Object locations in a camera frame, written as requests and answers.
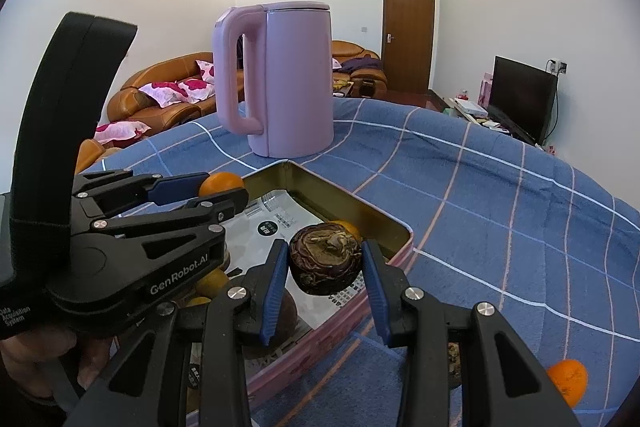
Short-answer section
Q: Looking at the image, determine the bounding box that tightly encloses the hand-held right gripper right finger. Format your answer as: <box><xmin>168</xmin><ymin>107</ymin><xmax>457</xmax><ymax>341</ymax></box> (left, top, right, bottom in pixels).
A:
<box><xmin>361</xmin><ymin>239</ymin><xmax>583</xmax><ymax>427</ymax></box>

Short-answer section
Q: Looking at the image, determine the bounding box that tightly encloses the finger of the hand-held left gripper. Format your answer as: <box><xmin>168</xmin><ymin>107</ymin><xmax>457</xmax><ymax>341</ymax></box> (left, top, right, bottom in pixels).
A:
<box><xmin>90</xmin><ymin>189</ymin><xmax>250</xmax><ymax>268</ymax></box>
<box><xmin>71</xmin><ymin>169</ymin><xmax>211</xmax><ymax>218</ymax></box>

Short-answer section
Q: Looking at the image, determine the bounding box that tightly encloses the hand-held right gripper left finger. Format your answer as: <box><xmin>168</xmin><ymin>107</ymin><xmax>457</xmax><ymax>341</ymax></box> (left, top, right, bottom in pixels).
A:
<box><xmin>65</xmin><ymin>239</ymin><xmax>291</xmax><ymax>427</ymax></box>

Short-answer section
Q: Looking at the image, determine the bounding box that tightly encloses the orange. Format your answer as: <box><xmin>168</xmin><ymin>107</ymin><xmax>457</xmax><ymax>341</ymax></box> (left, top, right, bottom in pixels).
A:
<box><xmin>327</xmin><ymin>219</ymin><xmax>362</xmax><ymax>242</ymax></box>
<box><xmin>198</xmin><ymin>172</ymin><xmax>246</xmax><ymax>198</ymax></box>
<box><xmin>546</xmin><ymin>359</ymin><xmax>589</xmax><ymax>409</ymax></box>

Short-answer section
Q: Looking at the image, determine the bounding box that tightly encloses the purple round fruit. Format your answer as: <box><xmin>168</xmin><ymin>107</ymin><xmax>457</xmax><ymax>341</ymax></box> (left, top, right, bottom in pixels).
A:
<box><xmin>239</xmin><ymin>291</ymin><xmax>300</xmax><ymax>348</ymax></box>

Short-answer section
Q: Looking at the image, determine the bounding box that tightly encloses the brown water chestnut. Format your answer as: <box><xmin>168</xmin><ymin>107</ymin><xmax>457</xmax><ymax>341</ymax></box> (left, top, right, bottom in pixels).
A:
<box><xmin>289</xmin><ymin>222</ymin><xmax>363</xmax><ymax>296</ymax></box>

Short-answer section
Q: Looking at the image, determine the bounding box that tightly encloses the pink metal tin box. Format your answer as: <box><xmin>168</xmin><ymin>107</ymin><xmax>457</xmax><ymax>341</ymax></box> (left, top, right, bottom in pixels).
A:
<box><xmin>185</xmin><ymin>161</ymin><xmax>415</xmax><ymax>413</ymax></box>

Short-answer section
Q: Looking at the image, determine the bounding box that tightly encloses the person's left hand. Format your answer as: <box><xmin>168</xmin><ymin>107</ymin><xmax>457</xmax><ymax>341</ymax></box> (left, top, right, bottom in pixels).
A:
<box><xmin>0</xmin><ymin>334</ymin><xmax>118</xmax><ymax>420</ymax></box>

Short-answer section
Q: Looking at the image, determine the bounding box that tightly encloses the printed paper sheet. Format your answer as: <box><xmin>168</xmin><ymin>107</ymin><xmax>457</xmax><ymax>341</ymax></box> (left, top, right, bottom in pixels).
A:
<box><xmin>187</xmin><ymin>189</ymin><xmax>373</xmax><ymax>410</ymax></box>

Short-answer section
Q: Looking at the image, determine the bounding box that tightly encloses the brown leather armchair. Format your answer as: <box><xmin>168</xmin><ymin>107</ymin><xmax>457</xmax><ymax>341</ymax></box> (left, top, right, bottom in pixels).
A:
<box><xmin>331</xmin><ymin>40</ymin><xmax>389</xmax><ymax>98</ymax></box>
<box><xmin>76</xmin><ymin>138</ymin><xmax>122</xmax><ymax>174</ymax></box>

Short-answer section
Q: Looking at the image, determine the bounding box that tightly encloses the long brown leather sofa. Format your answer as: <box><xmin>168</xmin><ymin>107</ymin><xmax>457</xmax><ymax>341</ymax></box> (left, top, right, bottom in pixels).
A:
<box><xmin>106</xmin><ymin>52</ymin><xmax>218</xmax><ymax>135</ymax></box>

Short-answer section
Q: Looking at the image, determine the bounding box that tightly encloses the pink electric kettle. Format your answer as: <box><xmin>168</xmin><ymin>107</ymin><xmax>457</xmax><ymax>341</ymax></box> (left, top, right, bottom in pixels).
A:
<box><xmin>212</xmin><ymin>1</ymin><xmax>335</xmax><ymax>158</ymax></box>

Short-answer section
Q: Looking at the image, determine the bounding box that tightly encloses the blue checked blanket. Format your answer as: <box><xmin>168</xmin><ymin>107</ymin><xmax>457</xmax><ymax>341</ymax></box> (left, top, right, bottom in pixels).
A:
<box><xmin>80</xmin><ymin>97</ymin><xmax>640</xmax><ymax>427</ymax></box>

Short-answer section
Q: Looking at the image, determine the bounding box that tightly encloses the purple cloth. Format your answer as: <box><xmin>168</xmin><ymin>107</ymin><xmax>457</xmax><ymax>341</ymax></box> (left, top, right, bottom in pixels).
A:
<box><xmin>340</xmin><ymin>57</ymin><xmax>383</xmax><ymax>75</ymax></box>

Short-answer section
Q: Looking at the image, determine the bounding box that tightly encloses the dark television cabinet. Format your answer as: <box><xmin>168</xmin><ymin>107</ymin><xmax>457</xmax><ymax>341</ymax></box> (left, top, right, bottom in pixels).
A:
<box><xmin>430</xmin><ymin>89</ymin><xmax>541</xmax><ymax>148</ymax></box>

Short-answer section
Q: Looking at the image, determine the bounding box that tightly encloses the white flat box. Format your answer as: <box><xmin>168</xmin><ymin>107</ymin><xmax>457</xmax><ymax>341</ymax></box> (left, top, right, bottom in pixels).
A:
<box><xmin>452</xmin><ymin>99</ymin><xmax>488</xmax><ymax>115</ymax></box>

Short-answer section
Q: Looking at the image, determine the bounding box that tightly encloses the black television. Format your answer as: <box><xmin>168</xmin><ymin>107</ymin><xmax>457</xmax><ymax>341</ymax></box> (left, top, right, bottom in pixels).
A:
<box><xmin>486</xmin><ymin>55</ymin><xmax>559</xmax><ymax>145</ymax></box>

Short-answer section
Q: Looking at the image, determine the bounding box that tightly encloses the brown wooden door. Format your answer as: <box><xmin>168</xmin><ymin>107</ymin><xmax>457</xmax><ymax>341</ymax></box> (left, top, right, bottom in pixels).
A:
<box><xmin>382</xmin><ymin>0</ymin><xmax>435</xmax><ymax>92</ymax></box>

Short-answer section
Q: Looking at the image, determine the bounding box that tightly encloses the black power cable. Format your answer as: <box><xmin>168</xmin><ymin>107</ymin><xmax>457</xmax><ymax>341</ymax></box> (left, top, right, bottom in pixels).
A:
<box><xmin>542</xmin><ymin>72</ymin><xmax>561</xmax><ymax>145</ymax></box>

